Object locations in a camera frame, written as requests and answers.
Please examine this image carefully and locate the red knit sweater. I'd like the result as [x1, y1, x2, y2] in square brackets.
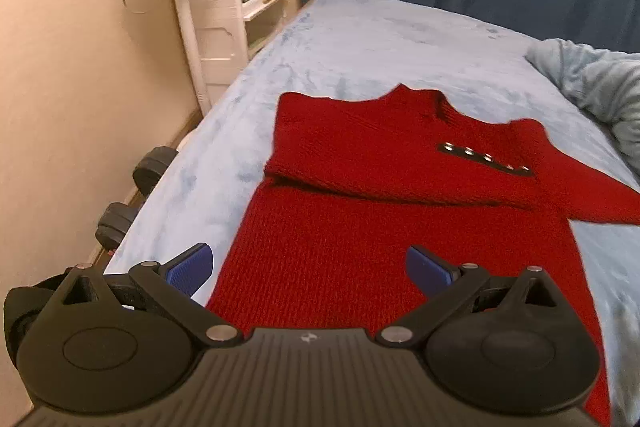
[204, 86, 639, 426]

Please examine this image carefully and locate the black clothing pile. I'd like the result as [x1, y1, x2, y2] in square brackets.
[3, 272, 68, 365]

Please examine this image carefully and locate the black dumbbell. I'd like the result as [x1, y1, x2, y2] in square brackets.
[94, 146, 178, 251]

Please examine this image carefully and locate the grey-blue fleece blanket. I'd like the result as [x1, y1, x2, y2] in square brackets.
[525, 39, 639, 170]

